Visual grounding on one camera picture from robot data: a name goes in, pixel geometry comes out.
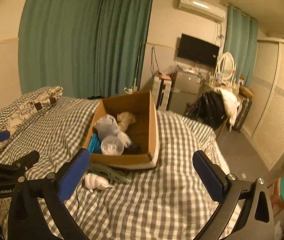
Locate large green curtain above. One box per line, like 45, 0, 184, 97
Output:
18, 0, 153, 99

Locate green topped wooden stool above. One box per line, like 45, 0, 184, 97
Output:
268, 177, 284, 216

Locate beige cloth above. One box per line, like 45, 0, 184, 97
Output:
117, 112, 137, 132

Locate dark suitcase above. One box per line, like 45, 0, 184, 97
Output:
232, 96, 252, 133

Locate large water bottle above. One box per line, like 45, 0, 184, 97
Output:
124, 87, 135, 94

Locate white louvered wardrobe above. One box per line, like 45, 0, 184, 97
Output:
242, 38, 284, 170

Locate black wall television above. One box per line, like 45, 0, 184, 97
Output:
177, 34, 220, 68

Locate silver mini fridge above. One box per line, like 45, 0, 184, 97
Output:
168, 70, 203, 115

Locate small green curtain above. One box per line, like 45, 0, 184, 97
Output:
224, 5, 259, 87

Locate grey checkered duvet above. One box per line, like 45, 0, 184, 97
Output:
0, 87, 230, 239

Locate floral patterned pillow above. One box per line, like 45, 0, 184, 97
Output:
0, 86, 63, 155

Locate white garment on chair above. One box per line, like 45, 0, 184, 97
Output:
214, 87, 241, 126

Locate grey green cloth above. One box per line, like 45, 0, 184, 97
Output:
89, 163, 131, 184

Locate clear plastic bag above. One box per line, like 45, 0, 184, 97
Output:
94, 114, 132, 156

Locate white air conditioner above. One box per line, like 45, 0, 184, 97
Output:
178, 0, 227, 22

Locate brown cardboard box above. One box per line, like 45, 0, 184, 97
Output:
82, 90, 159, 170

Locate white oval vanity mirror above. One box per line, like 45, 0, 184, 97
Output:
214, 52, 236, 86

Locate white socks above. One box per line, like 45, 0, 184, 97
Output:
84, 173, 114, 192

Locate white suitcase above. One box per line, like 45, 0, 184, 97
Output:
152, 75, 172, 111

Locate blue sequin pouch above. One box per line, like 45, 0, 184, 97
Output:
87, 133, 102, 154

